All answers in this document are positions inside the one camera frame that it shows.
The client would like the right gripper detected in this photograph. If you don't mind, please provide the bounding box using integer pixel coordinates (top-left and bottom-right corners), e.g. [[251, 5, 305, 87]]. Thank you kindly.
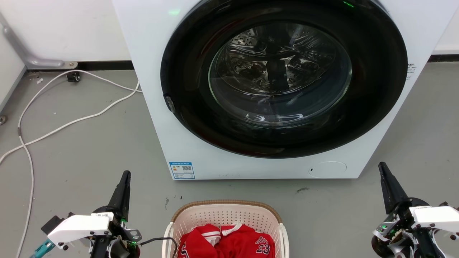
[[371, 162, 459, 258]]

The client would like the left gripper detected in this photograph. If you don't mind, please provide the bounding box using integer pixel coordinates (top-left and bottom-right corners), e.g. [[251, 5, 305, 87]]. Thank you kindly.
[[41, 171, 143, 258]]

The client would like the white plastic laundry basket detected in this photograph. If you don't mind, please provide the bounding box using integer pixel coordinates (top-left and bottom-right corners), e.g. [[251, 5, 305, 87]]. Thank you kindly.
[[162, 200, 289, 258]]

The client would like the blue energy label sticker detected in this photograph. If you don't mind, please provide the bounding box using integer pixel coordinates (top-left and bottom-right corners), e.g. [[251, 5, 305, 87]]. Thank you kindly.
[[169, 162, 195, 180]]

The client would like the teal plastic part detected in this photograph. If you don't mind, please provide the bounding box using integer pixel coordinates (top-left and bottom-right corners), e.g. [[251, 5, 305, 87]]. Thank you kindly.
[[30, 239, 56, 258]]

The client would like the black round washer door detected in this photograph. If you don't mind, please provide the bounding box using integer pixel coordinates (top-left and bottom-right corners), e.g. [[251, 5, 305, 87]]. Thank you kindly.
[[160, 0, 408, 159]]

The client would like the red basketball jersey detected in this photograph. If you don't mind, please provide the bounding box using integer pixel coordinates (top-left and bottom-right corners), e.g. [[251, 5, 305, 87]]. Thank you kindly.
[[178, 224, 276, 258]]

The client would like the white front-load washing machine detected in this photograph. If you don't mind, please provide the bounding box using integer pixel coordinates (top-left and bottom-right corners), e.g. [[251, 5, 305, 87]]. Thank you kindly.
[[112, 0, 459, 180]]

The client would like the grey metal pipe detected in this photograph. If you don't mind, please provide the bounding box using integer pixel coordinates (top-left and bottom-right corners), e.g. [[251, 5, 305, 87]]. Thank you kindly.
[[0, 14, 78, 70]]

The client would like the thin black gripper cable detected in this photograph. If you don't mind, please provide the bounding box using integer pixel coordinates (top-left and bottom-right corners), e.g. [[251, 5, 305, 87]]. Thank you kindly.
[[138, 237, 179, 258]]

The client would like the long white power cable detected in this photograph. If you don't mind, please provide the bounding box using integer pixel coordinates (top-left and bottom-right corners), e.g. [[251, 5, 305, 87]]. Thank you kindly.
[[15, 70, 143, 258]]

